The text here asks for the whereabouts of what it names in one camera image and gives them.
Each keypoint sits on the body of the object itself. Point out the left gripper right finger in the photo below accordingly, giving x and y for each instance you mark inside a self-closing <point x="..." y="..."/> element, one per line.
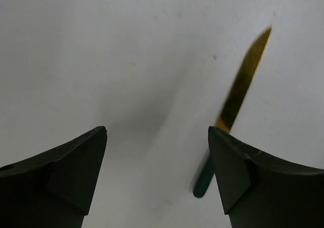
<point x="258" y="189"/>

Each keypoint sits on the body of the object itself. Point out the gold knife green handle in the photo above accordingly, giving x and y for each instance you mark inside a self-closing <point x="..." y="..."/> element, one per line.
<point x="233" y="102"/>

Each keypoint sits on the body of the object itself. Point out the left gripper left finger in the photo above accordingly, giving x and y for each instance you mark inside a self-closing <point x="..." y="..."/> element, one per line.
<point x="54" y="188"/>

